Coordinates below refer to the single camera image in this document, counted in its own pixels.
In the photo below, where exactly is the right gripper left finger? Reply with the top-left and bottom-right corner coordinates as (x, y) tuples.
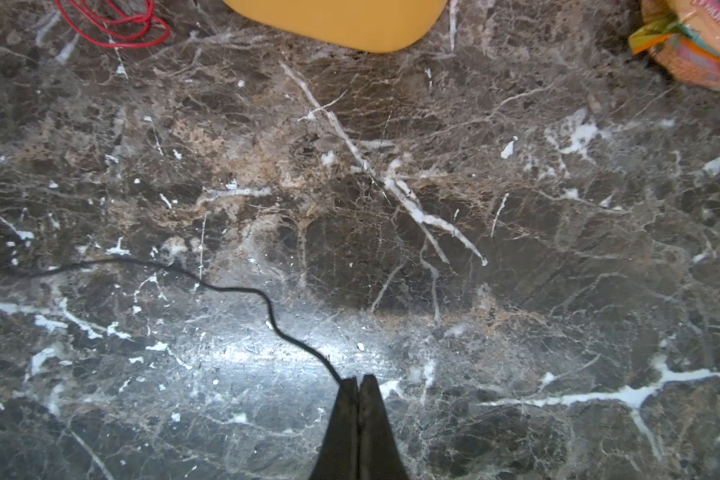
(309, 377), (359, 480)

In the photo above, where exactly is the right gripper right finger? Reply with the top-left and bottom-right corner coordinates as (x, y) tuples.
(358, 375), (409, 480)

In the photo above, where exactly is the black cable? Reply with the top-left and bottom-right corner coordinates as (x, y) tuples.
(0, 257), (344, 386)

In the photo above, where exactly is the red cable coil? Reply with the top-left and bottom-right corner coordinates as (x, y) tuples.
(55, 0), (172, 50)

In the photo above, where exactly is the right yellow plastic bin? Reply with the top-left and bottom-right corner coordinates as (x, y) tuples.
(225, 0), (447, 53)

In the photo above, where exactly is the colourful snack bag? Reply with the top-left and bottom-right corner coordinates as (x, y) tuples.
(628, 0), (720, 92)

